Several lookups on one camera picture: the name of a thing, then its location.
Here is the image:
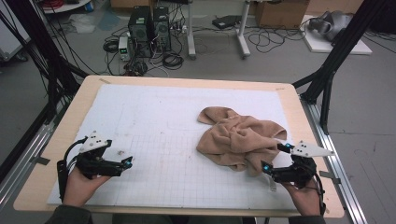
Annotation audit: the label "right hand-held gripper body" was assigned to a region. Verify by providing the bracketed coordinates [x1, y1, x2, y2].
[279, 140, 334, 189]

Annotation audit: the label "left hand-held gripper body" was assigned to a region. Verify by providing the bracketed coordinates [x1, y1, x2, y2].
[75, 130, 110, 180]

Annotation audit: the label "tan towel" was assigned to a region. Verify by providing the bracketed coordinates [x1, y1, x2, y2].
[195, 106, 288, 177]

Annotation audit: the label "person's right hand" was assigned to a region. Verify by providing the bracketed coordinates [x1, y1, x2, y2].
[281, 182, 322, 217]

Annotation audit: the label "person's left hand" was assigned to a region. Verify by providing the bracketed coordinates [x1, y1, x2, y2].
[64, 167, 111, 208]

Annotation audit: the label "black tape strip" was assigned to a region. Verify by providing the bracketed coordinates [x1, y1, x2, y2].
[30, 156, 51, 166]
[318, 170, 342, 185]

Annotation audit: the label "white grid mat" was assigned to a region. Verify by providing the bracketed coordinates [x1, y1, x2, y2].
[46, 83, 297, 210]

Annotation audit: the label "white power supply unit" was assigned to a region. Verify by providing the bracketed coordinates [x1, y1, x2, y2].
[118, 36, 134, 62]

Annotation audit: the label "white floor board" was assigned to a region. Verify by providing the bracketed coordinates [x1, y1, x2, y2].
[300, 14, 373, 56]

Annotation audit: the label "large black computer tower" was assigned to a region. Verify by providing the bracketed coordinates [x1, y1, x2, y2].
[128, 6, 154, 59]

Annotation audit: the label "white desk leg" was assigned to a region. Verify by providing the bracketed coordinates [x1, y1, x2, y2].
[236, 0, 252, 60]
[186, 0, 198, 61]

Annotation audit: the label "clear plastic sheet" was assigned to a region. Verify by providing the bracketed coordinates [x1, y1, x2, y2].
[68, 13, 96, 35]

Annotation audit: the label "slim black computer tower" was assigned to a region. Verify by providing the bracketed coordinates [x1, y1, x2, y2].
[152, 7, 172, 52]

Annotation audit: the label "large cardboard box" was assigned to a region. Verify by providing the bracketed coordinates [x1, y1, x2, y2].
[255, 0, 311, 30]

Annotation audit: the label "grey machine part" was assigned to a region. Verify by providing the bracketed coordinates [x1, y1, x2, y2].
[307, 10, 354, 41]

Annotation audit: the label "flat black device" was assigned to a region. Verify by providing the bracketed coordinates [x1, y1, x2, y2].
[212, 14, 243, 31]

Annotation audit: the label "white round table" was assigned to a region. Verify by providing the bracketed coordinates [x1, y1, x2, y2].
[40, 0, 92, 15]

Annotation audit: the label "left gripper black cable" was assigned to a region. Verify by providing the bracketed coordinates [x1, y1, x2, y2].
[56, 136, 88, 203]

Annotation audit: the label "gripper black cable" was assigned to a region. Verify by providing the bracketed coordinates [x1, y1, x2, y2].
[56, 136, 88, 203]
[312, 172, 327, 217]

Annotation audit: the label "aluminium rail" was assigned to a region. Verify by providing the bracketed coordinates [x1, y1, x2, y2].
[0, 102, 68, 213]
[300, 96, 368, 224]

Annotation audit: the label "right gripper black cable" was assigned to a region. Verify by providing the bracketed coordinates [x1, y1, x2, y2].
[312, 172, 327, 217]

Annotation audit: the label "small coiled black cable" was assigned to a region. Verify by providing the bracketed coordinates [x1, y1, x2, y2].
[102, 38, 120, 54]

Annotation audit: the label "loose black floor cables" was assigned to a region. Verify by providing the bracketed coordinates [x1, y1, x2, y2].
[247, 26, 307, 54]

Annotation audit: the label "black metal frame stand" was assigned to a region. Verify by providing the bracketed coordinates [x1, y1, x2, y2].
[292, 0, 396, 135]
[0, 0, 90, 125]

